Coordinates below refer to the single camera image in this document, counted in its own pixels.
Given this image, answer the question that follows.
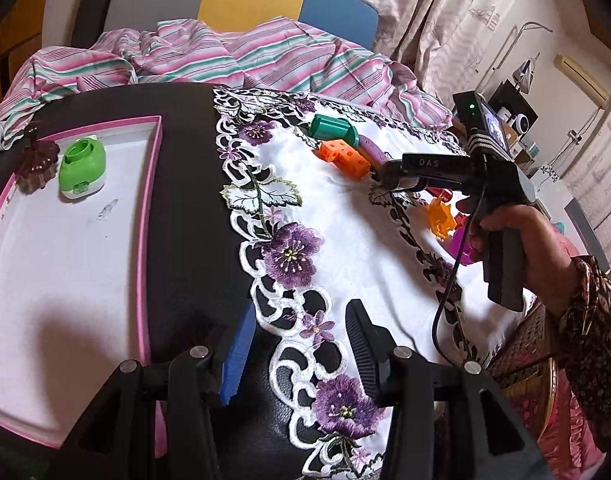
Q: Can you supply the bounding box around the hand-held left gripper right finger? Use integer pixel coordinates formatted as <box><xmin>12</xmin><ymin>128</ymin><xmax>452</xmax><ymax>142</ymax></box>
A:
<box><xmin>344</xmin><ymin>298</ymin><xmax>557</xmax><ymax>480</ymax></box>

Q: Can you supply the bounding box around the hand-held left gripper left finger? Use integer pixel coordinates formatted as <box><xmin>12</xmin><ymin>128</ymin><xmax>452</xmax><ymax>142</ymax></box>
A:
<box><xmin>56</xmin><ymin>304</ymin><xmax>257</xmax><ymax>480</ymax></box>

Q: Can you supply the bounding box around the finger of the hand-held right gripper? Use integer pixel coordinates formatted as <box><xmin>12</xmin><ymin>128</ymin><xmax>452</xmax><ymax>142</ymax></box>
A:
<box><xmin>370</xmin><ymin>157</ymin><xmax>403</xmax><ymax>178</ymax></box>
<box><xmin>368</xmin><ymin>179</ymin><xmax>403</xmax><ymax>197</ymax></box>

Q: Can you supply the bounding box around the purple oval toy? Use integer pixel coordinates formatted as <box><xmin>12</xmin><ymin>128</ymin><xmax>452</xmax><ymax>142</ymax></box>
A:
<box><xmin>356</xmin><ymin>136</ymin><xmax>387</xmax><ymax>167</ymax></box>

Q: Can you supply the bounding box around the orange perforated plastic block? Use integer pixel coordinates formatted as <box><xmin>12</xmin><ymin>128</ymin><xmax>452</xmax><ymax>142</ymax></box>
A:
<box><xmin>315</xmin><ymin>138</ymin><xmax>372</xmax><ymax>181</ymax></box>

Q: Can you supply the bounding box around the pink rimmed white tray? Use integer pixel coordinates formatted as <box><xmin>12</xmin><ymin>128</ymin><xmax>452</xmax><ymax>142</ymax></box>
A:
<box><xmin>0</xmin><ymin>115</ymin><xmax>164</xmax><ymax>450</ymax></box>

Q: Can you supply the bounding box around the person's right forearm floral sleeve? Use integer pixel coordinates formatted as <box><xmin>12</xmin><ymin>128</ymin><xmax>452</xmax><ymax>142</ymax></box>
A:
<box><xmin>544</xmin><ymin>255</ymin><xmax>611</xmax><ymax>461</ymax></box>

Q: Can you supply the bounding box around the person's right hand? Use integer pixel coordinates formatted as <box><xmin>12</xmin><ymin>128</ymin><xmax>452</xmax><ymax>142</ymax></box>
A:
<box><xmin>457</xmin><ymin>196</ymin><xmax>572</xmax><ymax>317</ymax></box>

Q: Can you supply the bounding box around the orange plastic toy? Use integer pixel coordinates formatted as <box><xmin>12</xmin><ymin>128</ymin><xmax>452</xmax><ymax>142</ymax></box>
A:
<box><xmin>427</xmin><ymin>197</ymin><xmax>459</xmax><ymax>239</ymax></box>

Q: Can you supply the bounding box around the teal plastic spool toy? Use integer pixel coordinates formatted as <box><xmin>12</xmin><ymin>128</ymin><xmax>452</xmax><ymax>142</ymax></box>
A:
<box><xmin>310</xmin><ymin>113</ymin><xmax>360</xmax><ymax>147</ymax></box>

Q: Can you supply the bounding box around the white embroidered floral tablecloth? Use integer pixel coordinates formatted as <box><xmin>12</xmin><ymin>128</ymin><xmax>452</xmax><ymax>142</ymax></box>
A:
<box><xmin>213</xmin><ymin>85</ymin><xmax>532</xmax><ymax>480</ymax></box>

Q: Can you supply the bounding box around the magenta plastic toy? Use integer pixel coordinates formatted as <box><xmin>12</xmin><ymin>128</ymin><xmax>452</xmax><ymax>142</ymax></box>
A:
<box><xmin>449</xmin><ymin>224</ymin><xmax>482</xmax><ymax>267</ymax></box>

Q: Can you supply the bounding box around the pink green striped sheet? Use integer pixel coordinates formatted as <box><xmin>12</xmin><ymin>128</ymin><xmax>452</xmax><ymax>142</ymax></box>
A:
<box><xmin>0</xmin><ymin>16</ymin><xmax>455</xmax><ymax>152</ymax></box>

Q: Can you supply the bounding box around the beige patterned curtain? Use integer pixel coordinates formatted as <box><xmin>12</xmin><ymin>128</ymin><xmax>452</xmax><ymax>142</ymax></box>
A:
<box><xmin>250</xmin><ymin>0</ymin><xmax>536</xmax><ymax>98</ymax></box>

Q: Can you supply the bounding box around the pink quilted clothing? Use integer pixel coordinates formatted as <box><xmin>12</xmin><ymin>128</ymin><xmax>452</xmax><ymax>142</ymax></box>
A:
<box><xmin>533</xmin><ymin>372</ymin><xmax>611</xmax><ymax>480</ymax></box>

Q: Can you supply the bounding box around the green round plastic toy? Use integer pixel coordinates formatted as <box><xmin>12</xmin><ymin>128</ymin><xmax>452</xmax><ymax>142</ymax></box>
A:
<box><xmin>58</xmin><ymin>136</ymin><xmax>108</xmax><ymax>204</ymax></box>

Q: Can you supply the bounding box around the brown flower shaped ornament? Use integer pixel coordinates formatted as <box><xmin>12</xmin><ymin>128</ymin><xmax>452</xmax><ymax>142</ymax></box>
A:
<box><xmin>14</xmin><ymin>129</ymin><xmax>61</xmax><ymax>194</ymax></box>

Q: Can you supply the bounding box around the orange wooden cupboard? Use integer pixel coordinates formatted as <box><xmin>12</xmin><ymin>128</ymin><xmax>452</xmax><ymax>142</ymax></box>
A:
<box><xmin>0</xmin><ymin>0</ymin><xmax>54</xmax><ymax>103</ymax></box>

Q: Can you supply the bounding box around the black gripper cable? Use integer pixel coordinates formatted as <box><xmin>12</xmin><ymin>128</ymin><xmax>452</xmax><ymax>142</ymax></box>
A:
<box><xmin>432</xmin><ymin>154</ymin><xmax>489</xmax><ymax>364</ymax></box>

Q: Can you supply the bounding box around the wall air conditioner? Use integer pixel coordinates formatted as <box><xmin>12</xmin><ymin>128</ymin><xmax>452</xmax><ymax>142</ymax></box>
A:
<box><xmin>553</xmin><ymin>54</ymin><xmax>611</xmax><ymax>109</ymax></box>

